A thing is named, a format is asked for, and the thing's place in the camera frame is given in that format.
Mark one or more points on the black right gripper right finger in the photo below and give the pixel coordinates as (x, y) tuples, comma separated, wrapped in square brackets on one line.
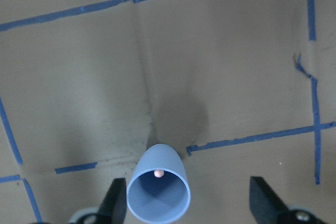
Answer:
[(264, 204)]

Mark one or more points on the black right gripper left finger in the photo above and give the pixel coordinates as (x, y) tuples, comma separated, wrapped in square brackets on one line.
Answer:
[(113, 208)]

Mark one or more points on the light blue plastic cup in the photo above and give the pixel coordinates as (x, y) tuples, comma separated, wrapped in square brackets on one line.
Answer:
[(159, 200)]

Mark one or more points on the pink chopstick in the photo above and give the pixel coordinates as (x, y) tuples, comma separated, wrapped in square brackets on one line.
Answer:
[(159, 173)]

